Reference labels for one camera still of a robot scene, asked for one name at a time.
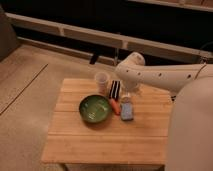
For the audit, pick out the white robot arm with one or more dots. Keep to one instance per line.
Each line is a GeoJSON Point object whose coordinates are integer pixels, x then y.
{"type": "Point", "coordinates": [190, 133]}

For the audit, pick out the green ceramic bowl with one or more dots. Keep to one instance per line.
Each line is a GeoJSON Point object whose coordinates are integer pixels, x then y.
{"type": "Point", "coordinates": [94, 108]}

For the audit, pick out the black white striped box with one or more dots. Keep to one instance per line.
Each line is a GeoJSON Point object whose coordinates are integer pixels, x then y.
{"type": "Point", "coordinates": [114, 90]}

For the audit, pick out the translucent plastic cup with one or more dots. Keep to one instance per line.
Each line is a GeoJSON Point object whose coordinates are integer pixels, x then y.
{"type": "Point", "coordinates": [102, 80]}

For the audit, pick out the white small carton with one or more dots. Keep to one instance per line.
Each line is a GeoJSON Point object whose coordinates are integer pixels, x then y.
{"type": "Point", "coordinates": [125, 97]}

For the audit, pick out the blue sponge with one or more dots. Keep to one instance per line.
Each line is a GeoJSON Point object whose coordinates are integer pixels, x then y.
{"type": "Point", "coordinates": [126, 111]}

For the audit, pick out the wooden table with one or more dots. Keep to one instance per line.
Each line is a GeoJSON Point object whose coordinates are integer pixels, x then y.
{"type": "Point", "coordinates": [114, 141]}

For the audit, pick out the black floor bracket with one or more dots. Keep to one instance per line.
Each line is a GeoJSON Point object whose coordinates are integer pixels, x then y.
{"type": "Point", "coordinates": [94, 58]}

